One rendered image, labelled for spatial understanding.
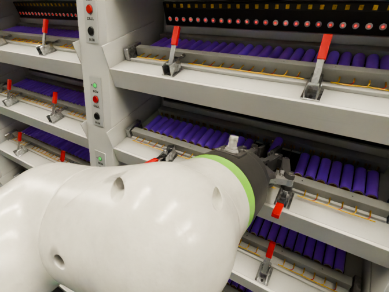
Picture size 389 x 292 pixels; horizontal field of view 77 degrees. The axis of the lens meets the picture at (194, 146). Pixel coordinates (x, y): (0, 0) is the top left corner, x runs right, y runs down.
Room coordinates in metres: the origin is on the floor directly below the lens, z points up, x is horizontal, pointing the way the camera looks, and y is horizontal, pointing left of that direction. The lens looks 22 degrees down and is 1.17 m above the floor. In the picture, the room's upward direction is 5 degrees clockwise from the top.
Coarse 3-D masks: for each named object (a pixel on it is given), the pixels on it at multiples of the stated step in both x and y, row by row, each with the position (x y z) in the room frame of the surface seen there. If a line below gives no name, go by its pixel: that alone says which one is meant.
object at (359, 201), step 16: (144, 144) 0.56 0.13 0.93; (160, 144) 0.56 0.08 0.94; (176, 144) 0.53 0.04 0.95; (192, 144) 0.53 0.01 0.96; (304, 192) 0.39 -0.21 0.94; (320, 192) 0.38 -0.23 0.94; (336, 192) 0.37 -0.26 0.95; (352, 192) 0.37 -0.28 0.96; (336, 208) 0.36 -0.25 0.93; (368, 208) 0.35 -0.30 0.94; (384, 208) 0.34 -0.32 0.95
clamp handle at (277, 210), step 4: (284, 192) 0.38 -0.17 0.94; (280, 196) 0.37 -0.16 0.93; (284, 196) 0.37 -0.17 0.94; (280, 200) 0.36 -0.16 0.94; (284, 200) 0.36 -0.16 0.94; (276, 204) 0.35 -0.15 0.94; (280, 204) 0.35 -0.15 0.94; (276, 208) 0.33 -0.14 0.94; (280, 208) 0.34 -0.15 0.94; (272, 212) 0.32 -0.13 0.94; (276, 212) 0.32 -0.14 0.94; (280, 212) 0.32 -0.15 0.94; (272, 216) 0.32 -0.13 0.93; (276, 216) 0.32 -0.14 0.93
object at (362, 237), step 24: (144, 120) 0.68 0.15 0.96; (240, 120) 0.59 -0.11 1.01; (120, 144) 0.58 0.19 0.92; (336, 144) 0.49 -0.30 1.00; (360, 144) 0.47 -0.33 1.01; (384, 192) 0.39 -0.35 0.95; (264, 216) 0.39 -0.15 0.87; (288, 216) 0.36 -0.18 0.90; (312, 216) 0.35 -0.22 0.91; (336, 216) 0.35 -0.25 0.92; (336, 240) 0.33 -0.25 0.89; (360, 240) 0.31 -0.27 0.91; (384, 240) 0.31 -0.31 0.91; (384, 264) 0.30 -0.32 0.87
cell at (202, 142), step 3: (210, 129) 0.58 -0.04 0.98; (207, 132) 0.57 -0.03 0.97; (210, 132) 0.57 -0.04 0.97; (213, 132) 0.58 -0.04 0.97; (204, 135) 0.56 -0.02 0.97; (207, 135) 0.56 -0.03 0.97; (210, 135) 0.57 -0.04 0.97; (201, 138) 0.55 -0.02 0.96; (204, 138) 0.55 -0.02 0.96; (207, 138) 0.56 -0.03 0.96; (198, 141) 0.54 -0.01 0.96; (201, 141) 0.54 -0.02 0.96; (204, 141) 0.55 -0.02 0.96; (201, 144) 0.54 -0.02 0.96; (204, 144) 0.54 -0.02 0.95
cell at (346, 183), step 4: (348, 164) 0.44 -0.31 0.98; (344, 168) 0.44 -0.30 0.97; (348, 168) 0.43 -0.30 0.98; (352, 168) 0.43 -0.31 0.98; (344, 172) 0.42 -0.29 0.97; (348, 172) 0.42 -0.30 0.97; (352, 172) 0.42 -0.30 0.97; (344, 176) 0.41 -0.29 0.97; (348, 176) 0.41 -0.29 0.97; (352, 176) 0.41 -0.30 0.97; (344, 180) 0.40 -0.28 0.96; (348, 180) 0.40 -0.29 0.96; (352, 180) 0.41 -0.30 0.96; (340, 184) 0.40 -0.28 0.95; (344, 184) 0.40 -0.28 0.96; (348, 184) 0.39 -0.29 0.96; (340, 188) 0.40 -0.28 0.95; (348, 188) 0.39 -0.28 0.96
